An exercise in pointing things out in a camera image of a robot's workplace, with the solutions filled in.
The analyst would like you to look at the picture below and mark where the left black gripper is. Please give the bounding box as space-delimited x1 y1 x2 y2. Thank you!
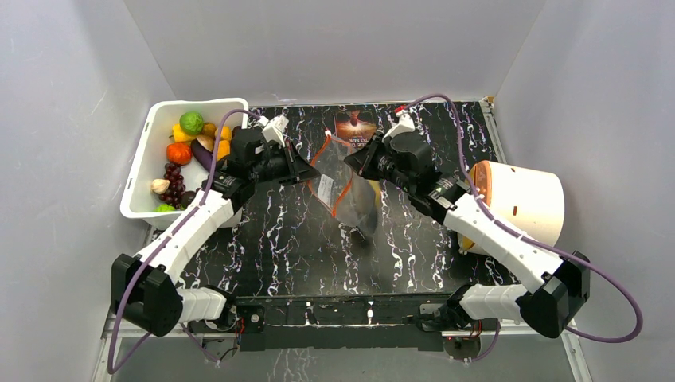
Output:
250 141 321 187

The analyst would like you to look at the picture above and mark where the yellow pear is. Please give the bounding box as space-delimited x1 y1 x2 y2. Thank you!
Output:
369 181 382 207

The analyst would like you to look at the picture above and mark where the clear zip top bag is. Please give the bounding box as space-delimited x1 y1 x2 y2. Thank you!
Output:
309 131 376 237

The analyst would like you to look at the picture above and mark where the grey toy fish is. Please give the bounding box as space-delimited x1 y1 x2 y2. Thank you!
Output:
346 176 380 236

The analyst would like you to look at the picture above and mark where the green round fruit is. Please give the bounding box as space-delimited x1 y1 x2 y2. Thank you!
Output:
179 111 205 135

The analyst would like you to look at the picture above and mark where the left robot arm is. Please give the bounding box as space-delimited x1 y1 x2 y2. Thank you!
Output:
111 129 321 337

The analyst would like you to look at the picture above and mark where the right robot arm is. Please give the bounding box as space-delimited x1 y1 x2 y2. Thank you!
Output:
345 133 590 338

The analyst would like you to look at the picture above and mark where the book with dark cover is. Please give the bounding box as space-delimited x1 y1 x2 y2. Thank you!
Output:
334 110 377 146

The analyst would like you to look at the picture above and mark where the orange fruit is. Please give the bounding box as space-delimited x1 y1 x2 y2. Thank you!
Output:
213 140 231 161

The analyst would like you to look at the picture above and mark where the purple eggplant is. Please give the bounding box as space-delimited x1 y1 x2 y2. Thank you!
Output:
190 135 215 172

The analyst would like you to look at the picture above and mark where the dark plum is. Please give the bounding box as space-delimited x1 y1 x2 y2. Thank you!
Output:
180 191 197 209

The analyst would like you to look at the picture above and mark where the orange persimmon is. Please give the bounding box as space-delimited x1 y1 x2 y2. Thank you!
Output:
166 142 193 166

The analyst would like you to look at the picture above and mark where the yellow bell pepper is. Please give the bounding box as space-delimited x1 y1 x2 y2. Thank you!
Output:
172 123 197 144

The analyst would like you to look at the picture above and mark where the dark red grape bunch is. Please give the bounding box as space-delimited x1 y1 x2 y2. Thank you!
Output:
158 162 185 208

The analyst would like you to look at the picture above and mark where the green cabbage toy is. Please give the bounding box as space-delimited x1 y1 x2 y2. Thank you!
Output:
154 204 176 212

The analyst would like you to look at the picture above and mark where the garlic bulb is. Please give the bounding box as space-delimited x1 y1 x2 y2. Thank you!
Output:
150 179 171 195

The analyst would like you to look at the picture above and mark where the white plastic bin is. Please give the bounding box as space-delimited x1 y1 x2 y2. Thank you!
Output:
119 98 249 230

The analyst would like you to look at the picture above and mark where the white cylinder orange lid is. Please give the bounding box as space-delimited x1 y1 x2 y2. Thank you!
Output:
469 160 565 246

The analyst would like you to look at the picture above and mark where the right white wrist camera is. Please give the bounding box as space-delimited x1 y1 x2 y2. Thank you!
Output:
383 105 416 142

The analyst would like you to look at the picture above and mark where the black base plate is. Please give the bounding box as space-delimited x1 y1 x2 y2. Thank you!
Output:
236 293 453 352

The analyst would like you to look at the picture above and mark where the aluminium frame rail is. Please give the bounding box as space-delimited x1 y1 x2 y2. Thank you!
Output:
93 320 591 381

